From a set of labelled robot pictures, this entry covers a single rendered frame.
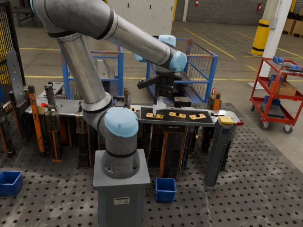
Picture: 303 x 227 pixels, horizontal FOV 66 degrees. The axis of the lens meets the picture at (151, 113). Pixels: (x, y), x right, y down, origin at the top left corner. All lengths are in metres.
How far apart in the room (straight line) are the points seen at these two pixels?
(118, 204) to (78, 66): 0.53
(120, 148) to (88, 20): 0.43
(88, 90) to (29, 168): 0.92
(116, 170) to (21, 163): 0.93
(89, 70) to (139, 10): 8.48
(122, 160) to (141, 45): 0.40
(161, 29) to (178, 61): 8.63
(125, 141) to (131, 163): 0.11
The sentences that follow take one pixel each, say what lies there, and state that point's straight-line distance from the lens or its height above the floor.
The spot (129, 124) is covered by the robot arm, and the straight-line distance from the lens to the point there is 0.79.
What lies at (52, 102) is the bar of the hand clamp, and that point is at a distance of 1.46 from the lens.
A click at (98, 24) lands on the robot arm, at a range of 0.64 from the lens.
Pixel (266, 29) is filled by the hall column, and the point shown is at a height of 0.86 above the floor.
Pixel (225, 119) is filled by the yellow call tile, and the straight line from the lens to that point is 1.26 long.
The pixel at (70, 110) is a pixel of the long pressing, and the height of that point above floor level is 1.00.
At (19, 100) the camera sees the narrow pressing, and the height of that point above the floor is 1.03.
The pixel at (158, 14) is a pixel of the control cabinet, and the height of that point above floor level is 0.87.
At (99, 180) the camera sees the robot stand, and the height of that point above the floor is 1.10.
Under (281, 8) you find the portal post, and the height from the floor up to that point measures 1.56.
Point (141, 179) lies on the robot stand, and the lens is 0.90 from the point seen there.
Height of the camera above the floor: 1.73
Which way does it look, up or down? 28 degrees down
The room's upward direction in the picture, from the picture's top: 5 degrees clockwise
